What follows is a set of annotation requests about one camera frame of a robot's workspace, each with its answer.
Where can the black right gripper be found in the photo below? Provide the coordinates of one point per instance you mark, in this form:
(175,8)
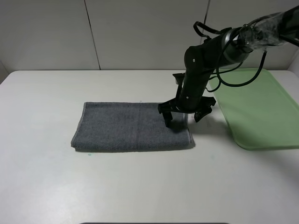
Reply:
(200,106)

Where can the grey towel with orange pattern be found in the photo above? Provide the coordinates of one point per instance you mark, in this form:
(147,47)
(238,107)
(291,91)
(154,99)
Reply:
(114,127)

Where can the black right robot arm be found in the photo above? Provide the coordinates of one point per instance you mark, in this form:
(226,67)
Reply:
(223,48)

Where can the light green plastic tray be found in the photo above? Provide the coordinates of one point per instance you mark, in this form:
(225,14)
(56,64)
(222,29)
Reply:
(261,115)

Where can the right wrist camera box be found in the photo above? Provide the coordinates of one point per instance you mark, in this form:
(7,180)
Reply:
(179,77)

